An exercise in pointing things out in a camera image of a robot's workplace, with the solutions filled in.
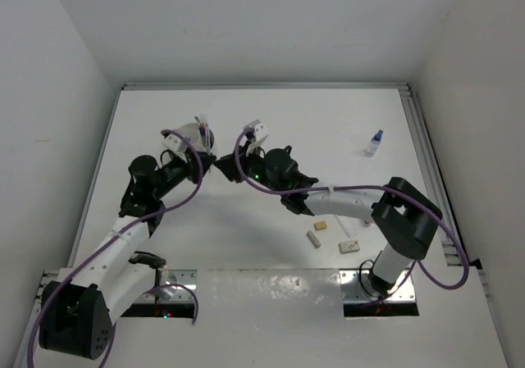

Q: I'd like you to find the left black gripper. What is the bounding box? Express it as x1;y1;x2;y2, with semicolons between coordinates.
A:
153;148;216;199

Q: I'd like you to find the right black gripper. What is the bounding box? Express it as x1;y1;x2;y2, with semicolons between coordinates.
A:
214;140;285;197

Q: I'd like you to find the dark blue pen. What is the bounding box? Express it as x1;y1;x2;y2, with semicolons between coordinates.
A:
194;116;206;139

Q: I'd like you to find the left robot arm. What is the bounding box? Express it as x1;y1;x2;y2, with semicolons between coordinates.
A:
39;150;216;360

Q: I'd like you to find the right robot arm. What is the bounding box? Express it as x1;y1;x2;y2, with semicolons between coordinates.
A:
214;145;442;296

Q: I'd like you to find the white round compartment organizer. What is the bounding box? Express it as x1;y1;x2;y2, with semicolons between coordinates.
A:
176;115;215;154

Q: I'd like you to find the yellow eraser block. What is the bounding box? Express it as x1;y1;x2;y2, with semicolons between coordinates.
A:
313;220;327;231

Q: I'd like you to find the beige cylindrical eraser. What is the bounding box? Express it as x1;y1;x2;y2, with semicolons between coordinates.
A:
306;230;321;249

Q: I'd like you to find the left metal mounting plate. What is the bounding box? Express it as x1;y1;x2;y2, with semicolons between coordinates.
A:
122;270;198;320

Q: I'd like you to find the metal mounting plate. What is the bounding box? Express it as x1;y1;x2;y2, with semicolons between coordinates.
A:
122;270;198;320
340;269;420;318

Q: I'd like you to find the clear plastic ruler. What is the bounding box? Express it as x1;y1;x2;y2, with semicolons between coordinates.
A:
335;216;357;239

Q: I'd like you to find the small blue-capped glue bottle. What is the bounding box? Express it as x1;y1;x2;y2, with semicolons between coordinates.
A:
364;129;384;157

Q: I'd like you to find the white boxed eraser red label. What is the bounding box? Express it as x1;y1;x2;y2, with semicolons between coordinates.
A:
338;240;360;254

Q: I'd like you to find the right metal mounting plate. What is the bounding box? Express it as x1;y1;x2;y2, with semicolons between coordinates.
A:
340;269;420;318

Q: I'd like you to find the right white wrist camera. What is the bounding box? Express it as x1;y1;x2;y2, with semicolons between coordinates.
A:
243;120;269;153

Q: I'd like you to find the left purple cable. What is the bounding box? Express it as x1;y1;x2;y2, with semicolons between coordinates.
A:
26;128;203;368

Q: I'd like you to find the purple cable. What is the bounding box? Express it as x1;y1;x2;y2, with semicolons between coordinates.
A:
26;128;203;368
233;128;470;303

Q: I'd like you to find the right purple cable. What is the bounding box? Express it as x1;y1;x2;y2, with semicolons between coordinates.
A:
233;128;470;303

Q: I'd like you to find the aluminium frame rail right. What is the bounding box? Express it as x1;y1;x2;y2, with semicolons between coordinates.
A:
399;83;483;267

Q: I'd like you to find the aluminium frame rail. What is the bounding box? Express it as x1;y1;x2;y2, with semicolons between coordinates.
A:
399;83;483;267
11;270;58;368

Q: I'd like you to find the aluminium frame rail left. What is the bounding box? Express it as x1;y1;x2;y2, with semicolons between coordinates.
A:
11;270;58;368

